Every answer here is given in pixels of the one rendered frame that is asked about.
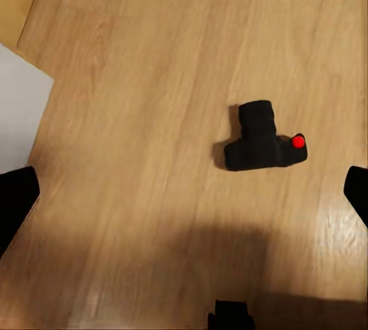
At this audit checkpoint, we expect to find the digital camera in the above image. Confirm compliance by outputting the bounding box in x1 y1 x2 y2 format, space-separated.
223 100 307 172

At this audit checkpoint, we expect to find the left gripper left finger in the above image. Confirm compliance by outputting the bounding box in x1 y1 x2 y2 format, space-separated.
0 165 40 258

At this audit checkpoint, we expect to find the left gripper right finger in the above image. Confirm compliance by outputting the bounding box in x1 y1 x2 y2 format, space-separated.
343 166 368 228

